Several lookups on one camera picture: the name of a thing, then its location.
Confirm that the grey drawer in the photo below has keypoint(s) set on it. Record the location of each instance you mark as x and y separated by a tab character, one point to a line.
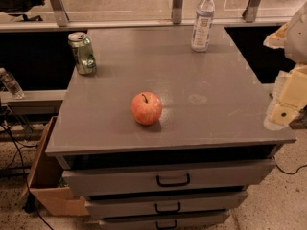
163	204
164	222
147	179

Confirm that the middle grey drawer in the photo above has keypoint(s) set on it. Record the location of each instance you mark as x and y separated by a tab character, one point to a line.
163	204

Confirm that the small bottle on ledge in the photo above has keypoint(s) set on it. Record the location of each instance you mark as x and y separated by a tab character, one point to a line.
11	84

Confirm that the grey drawer cabinet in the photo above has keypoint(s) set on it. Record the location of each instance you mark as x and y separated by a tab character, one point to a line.
213	106

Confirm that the top grey drawer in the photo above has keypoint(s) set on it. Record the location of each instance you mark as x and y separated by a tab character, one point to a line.
147	179

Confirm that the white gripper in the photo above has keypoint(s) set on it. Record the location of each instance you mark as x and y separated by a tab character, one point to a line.
297	37

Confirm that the right metal railing post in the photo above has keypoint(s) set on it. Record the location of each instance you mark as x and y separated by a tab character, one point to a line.
250	12

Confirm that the red apple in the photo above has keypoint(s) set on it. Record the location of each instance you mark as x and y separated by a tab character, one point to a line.
146	108

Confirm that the metal railing post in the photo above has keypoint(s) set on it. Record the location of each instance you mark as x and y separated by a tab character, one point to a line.
177	11
250	12
59	13

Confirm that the left metal railing post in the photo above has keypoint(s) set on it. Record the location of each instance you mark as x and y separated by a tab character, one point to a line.
59	13

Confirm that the cardboard box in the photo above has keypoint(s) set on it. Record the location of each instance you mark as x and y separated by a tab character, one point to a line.
44	178

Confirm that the green soda can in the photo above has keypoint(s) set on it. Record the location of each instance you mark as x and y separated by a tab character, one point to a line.
81	47

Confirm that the middle metal railing post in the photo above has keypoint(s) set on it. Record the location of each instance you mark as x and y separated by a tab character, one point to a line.
177	11

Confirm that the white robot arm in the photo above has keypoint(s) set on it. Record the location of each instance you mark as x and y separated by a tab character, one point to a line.
295	43

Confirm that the clear plastic water bottle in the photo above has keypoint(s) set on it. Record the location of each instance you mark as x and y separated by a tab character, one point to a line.
202	25

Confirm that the bottom grey drawer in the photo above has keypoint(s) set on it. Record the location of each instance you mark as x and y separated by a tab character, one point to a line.
164	222

